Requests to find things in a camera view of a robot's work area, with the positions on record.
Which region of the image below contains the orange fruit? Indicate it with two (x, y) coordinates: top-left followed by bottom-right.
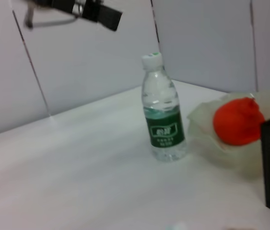
(212, 97), (266, 147)

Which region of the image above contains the green glass fruit plate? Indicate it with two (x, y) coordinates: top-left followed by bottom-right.
(187, 90), (270, 180)

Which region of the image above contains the left arm connector cable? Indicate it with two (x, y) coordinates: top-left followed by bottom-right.
(23, 0), (78, 30)

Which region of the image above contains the clear green-label water bottle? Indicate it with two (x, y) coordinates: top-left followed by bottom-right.
(141, 51), (188, 162)

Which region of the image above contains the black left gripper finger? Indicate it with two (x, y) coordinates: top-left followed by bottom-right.
(50, 0), (123, 32)

